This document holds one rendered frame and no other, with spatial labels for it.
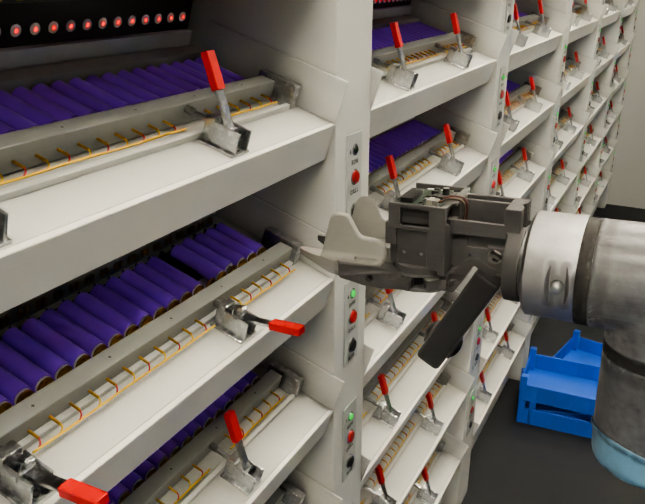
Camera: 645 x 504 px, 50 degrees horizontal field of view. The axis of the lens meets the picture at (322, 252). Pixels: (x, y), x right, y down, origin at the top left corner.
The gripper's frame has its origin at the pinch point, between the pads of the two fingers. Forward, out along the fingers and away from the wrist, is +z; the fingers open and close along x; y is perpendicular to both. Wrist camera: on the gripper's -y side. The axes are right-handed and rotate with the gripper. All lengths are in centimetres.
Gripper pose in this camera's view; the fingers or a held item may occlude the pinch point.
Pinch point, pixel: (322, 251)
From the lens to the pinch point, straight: 69.8
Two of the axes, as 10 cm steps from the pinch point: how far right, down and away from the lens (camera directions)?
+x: -4.7, 3.3, -8.2
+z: -8.8, -1.4, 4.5
